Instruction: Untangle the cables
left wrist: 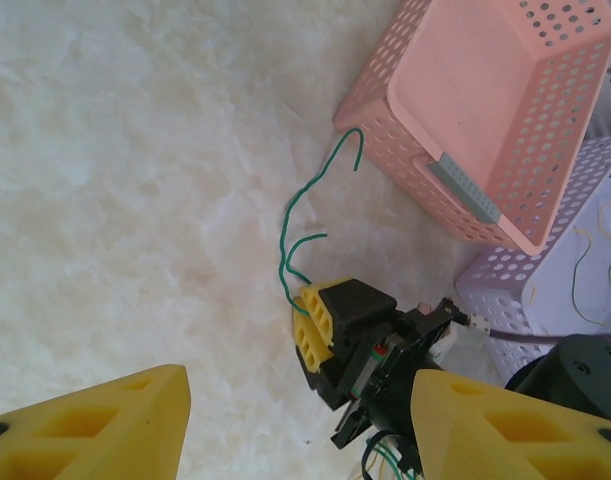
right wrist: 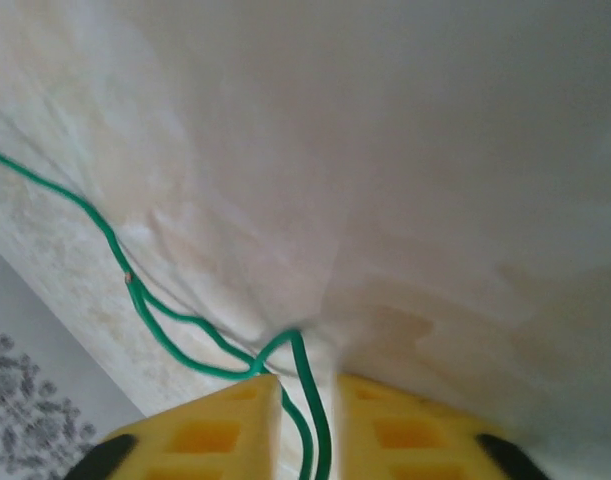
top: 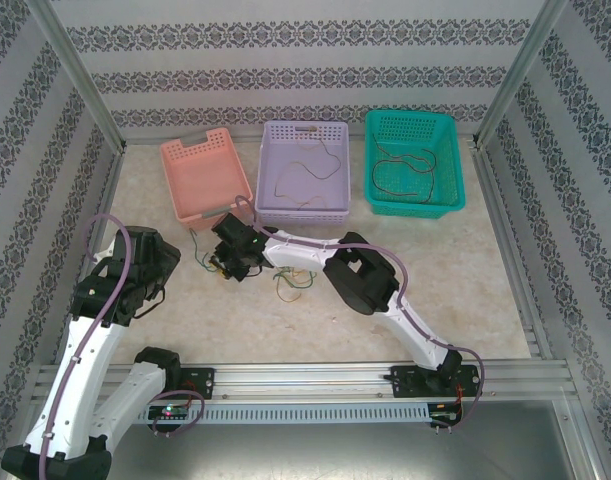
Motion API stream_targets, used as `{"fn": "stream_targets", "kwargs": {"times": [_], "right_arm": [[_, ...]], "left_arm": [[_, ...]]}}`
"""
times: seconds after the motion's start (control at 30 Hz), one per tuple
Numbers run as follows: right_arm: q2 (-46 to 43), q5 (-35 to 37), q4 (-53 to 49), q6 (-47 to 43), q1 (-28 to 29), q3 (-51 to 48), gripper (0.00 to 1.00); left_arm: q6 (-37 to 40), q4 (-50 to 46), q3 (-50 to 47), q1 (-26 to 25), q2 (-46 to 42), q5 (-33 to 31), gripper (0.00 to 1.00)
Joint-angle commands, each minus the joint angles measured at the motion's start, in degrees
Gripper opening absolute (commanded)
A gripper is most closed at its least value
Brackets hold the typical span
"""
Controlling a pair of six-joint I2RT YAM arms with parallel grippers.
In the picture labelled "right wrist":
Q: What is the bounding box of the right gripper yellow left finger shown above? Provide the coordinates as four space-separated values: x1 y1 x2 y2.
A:
103 373 283 480

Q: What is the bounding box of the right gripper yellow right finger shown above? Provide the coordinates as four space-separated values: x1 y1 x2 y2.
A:
334 374 507 480

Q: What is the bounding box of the green cable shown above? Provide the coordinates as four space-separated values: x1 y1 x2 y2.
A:
0 144 335 480

